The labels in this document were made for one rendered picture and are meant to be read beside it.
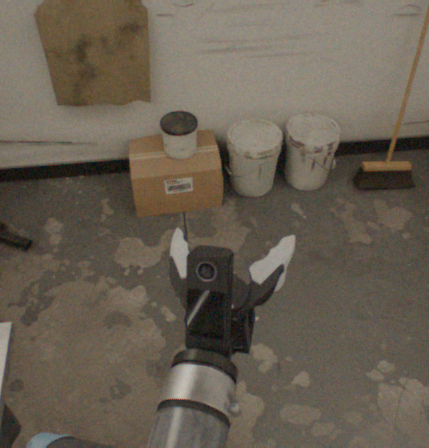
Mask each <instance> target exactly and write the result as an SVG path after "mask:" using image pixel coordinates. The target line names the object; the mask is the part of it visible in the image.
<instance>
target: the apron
mask: <svg viewBox="0 0 429 448"><path fill-rule="evenodd" d="M34 18H35V21H36V25H37V28H38V31H39V34H40V38H41V41H42V44H43V48H44V49H43V51H44V55H45V58H46V62H47V65H48V69H49V72H50V76H51V80H52V84H53V87H54V91H55V93H54V95H55V99H56V103H57V106H59V105H71V106H85V105H90V104H95V103H102V102H104V103H110V104H113V105H119V106H122V105H125V104H128V103H130V102H132V101H136V100H141V101H145V102H148V103H151V80H150V43H149V29H148V14H147V8H146V7H145V6H143V3H142V1H141V0H140V1H139V0H44V1H43V2H42V3H41V4H40V5H37V10H36V12H35V13H34Z"/></svg>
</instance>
